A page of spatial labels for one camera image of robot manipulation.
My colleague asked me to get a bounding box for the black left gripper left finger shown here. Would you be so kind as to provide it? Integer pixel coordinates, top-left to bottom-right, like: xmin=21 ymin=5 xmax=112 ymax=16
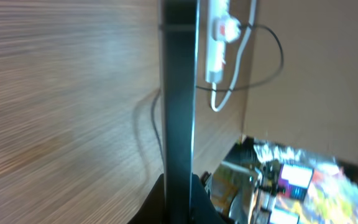
xmin=128 ymin=174 xmax=165 ymax=224

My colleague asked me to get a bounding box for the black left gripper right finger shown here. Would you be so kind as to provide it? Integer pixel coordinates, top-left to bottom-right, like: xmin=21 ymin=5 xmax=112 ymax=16
xmin=190 ymin=174 xmax=226 ymax=224

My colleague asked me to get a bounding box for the blue-screen Galaxy smartphone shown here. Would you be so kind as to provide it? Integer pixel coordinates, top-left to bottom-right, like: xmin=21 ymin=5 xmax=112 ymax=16
xmin=158 ymin=0 xmax=200 ymax=223

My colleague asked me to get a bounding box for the white USB charger adapter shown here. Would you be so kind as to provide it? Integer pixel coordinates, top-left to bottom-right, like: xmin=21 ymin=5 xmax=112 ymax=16
xmin=213 ymin=16 xmax=241 ymax=43

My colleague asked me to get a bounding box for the white power strip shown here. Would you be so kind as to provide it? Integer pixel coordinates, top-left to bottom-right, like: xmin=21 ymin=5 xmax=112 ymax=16
xmin=205 ymin=0 xmax=230 ymax=83

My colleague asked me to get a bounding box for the white power strip cord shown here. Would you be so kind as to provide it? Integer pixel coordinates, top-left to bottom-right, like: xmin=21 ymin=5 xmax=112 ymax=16
xmin=209 ymin=0 xmax=258 ymax=113

